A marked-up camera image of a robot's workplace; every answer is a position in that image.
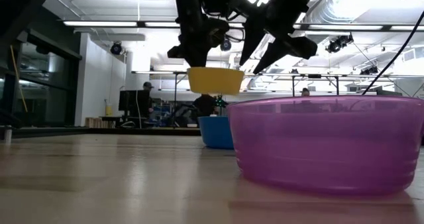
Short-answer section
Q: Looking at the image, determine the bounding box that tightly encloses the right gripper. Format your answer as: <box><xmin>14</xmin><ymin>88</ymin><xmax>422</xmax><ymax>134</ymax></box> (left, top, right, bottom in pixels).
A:
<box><xmin>238</xmin><ymin>0</ymin><xmax>321</xmax><ymax>75</ymax></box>

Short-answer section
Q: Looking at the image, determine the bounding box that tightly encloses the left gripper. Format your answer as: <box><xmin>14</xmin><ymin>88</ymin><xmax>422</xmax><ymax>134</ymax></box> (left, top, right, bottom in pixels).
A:
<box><xmin>166</xmin><ymin>0</ymin><xmax>230</xmax><ymax>68</ymax></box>

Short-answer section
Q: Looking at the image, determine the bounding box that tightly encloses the blue and white bowl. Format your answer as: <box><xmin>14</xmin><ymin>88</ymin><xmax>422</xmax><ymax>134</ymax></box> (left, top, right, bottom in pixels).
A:
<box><xmin>187</xmin><ymin>67</ymin><xmax>245</xmax><ymax>96</ymax></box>

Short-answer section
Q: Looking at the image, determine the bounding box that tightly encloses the blue plastic bowl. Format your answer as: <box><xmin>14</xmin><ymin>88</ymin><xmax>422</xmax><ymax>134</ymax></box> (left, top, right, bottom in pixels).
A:
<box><xmin>197</xmin><ymin>115</ymin><xmax>235</xmax><ymax>150</ymax></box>

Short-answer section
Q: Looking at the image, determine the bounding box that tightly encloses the pink translucent plastic bowl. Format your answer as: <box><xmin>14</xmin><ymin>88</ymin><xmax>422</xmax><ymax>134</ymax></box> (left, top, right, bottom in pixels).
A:
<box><xmin>226</xmin><ymin>95</ymin><xmax>424</xmax><ymax>197</ymax></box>

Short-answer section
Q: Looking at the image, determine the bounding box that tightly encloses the wooden crate stack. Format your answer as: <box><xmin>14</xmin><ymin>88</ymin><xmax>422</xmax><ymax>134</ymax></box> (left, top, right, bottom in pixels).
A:
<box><xmin>84</xmin><ymin>117</ymin><xmax>107</xmax><ymax>129</ymax></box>

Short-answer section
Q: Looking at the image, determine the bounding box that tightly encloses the black ceiling spotlight cluster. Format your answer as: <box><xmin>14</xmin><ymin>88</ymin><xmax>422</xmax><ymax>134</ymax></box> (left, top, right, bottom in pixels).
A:
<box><xmin>326</xmin><ymin>33</ymin><xmax>354</xmax><ymax>54</ymax></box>

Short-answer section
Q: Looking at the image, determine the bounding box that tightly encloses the black computer monitor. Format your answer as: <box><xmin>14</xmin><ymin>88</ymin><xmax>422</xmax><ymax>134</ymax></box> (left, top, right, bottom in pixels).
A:
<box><xmin>118</xmin><ymin>89</ymin><xmax>150</xmax><ymax>119</ymax></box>

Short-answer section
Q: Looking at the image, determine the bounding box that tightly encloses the small black spotlight cluster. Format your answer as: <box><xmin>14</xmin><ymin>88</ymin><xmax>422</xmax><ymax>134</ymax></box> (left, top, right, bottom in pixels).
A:
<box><xmin>360</xmin><ymin>66</ymin><xmax>379</xmax><ymax>76</ymax></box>

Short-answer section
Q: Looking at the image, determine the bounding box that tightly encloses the black metal rack frame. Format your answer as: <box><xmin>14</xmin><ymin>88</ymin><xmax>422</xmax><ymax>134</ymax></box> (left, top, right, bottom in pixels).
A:
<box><xmin>131</xmin><ymin>70</ymin><xmax>341</xmax><ymax>119</ymax></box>

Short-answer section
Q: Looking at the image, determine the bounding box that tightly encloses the silver ventilation duct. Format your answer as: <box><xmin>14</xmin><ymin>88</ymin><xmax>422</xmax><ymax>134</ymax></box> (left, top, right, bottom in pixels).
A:
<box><xmin>297</xmin><ymin>0</ymin><xmax>368</xmax><ymax>54</ymax></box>

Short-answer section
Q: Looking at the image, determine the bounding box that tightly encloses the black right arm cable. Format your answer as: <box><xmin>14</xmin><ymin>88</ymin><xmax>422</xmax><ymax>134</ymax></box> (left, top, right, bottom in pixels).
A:
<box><xmin>362</xmin><ymin>10</ymin><xmax>424</xmax><ymax>95</ymax></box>

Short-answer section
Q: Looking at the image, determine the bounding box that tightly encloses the black aluminium table frame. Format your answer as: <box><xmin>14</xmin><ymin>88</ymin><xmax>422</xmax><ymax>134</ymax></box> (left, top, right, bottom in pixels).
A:
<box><xmin>0</xmin><ymin>126</ymin><xmax>201</xmax><ymax>138</ymax></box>

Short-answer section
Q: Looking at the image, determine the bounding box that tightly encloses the yellow extension cable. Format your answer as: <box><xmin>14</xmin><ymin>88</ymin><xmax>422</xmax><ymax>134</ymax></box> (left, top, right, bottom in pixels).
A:
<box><xmin>9</xmin><ymin>44</ymin><xmax>29</xmax><ymax>114</ymax></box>

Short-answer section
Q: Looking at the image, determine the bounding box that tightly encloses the white cylindrical post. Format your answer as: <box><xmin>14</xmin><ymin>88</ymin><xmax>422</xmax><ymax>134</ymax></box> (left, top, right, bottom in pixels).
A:
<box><xmin>2</xmin><ymin>126</ymin><xmax>13</xmax><ymax>145</ymax></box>

